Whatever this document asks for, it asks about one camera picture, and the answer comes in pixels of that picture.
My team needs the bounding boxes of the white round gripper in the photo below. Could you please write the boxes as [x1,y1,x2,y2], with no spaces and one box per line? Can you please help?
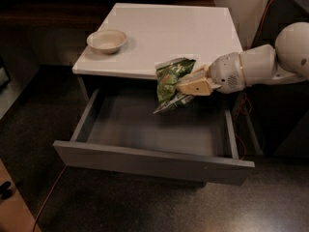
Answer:
[176,52,245,96]

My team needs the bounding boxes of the green jalapeno chip bag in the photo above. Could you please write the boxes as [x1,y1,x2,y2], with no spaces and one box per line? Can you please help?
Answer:
[154,57,196,114]

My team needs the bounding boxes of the grey top drawer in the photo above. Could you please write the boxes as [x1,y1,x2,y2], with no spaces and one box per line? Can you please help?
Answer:
[54,89,255,186]

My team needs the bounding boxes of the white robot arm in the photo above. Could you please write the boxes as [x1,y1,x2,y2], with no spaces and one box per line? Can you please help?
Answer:
[177,22,309,96]

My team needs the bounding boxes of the grey drawer cabinet white top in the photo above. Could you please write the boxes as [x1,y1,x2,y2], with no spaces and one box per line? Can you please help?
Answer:
[71,2,255,189]

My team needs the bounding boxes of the white ceramic bowl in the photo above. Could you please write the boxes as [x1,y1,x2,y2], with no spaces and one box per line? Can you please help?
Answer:
[86,30,127,54]

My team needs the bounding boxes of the dark wooden shelf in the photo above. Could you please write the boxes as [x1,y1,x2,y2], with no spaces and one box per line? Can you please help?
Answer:
[0,0,215,29]

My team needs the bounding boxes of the black object on cardboard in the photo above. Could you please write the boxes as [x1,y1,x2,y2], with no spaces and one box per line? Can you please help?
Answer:
[0,181,13,200]

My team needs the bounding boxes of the brown cardboard box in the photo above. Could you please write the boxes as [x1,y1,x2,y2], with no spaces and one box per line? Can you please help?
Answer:
[0,160,42,232]

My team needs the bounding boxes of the orange power cable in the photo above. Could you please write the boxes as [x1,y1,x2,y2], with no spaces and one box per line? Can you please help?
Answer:
[31,0,309,232]

